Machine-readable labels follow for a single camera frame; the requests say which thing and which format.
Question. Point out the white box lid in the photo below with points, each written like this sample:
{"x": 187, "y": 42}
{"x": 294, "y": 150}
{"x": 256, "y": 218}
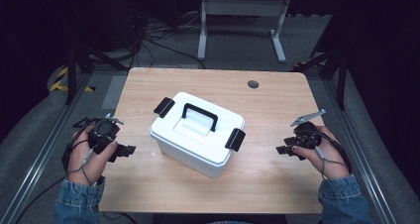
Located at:
{"x": 228, "y": 120}

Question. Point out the black tripod stand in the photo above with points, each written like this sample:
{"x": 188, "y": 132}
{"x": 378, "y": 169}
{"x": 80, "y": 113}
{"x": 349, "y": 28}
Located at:
{"x": 341, "y": 82}
{"x": 71, "y": 75}

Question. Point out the white plastic storage box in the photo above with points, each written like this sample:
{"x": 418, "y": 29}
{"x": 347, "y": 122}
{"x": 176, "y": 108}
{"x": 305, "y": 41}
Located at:
{"x": 189, "y": 158}

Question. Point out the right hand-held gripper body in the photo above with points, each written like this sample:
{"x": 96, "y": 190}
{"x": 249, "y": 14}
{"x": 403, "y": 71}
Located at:
{"x": 307, "y": 136}

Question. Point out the person's left hand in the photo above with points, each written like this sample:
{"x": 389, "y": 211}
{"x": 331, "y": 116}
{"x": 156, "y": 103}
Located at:
{"x": 85, "y": 164}

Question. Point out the aluminium floor rail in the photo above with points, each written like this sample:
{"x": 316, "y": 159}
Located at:
{"x": 374, "y": 184}
{"x": 41, "y": 155}

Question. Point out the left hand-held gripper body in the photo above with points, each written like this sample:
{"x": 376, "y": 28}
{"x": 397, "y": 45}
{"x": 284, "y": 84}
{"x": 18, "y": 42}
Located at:
{"x": 104, "y": 131}

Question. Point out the person's right hand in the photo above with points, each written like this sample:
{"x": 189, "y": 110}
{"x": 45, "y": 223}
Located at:
{"x": 330, "y": 163}

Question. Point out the black box latch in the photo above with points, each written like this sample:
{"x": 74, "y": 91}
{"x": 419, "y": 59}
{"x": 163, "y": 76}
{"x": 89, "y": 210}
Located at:
{"x": 164, "y": 107}
{"x": 235, "y": 139}

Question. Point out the yellow black hazard tape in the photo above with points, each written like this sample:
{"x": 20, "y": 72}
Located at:
{"x": 59, "y": 83}

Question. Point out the grey metal desk frame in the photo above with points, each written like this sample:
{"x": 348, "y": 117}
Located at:
{"x": 244, "y": 7}

